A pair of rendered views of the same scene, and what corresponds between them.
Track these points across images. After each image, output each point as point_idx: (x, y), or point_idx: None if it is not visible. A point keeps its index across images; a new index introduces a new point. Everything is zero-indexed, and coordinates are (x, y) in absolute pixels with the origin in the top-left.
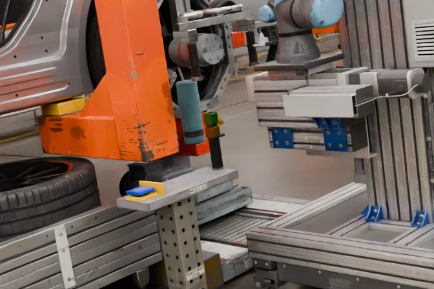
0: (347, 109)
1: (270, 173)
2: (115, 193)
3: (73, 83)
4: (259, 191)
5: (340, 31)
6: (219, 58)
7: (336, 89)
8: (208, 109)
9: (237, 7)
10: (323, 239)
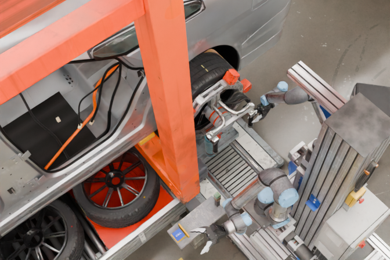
0: None
1: (258, 61)
2: None
3: (148, 132)
4: (247, 93)
5: None
6: (231, 126)
7: (273, 253)
8: None
9: (246, 109)
10: (256, 255)
